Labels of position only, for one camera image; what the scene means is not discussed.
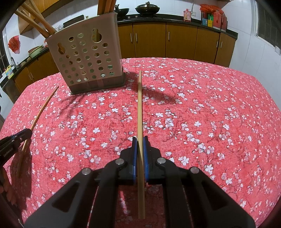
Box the lower wooden kitchen cabinets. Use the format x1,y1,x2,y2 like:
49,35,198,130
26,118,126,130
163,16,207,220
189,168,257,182
13,21,237,93

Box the yellow detergent bottle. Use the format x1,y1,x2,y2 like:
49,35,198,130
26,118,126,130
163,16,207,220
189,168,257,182
5,65,14,79

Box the red floral tablecloth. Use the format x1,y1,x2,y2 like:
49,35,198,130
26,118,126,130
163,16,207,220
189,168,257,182
1,58,280,226

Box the green basin on counter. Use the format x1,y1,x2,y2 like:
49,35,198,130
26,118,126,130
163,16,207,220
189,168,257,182
28,46,44,58

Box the beige perforated utensil holder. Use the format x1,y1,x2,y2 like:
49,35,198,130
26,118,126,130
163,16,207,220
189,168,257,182
46,12,126,95

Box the black wok left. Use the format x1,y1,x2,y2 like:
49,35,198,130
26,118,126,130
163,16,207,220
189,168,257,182
114,4,130,18

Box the red bags and boxes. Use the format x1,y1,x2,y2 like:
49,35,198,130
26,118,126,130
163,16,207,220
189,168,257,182
200,4,228,32

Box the right window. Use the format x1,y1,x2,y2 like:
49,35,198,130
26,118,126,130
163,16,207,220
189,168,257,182
255,2,280,49

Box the black lidded wok right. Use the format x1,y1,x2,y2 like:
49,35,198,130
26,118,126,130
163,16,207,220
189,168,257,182
135,1,160,15

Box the red plastic bag on wall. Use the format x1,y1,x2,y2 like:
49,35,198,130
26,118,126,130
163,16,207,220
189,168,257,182
8,35,21,54

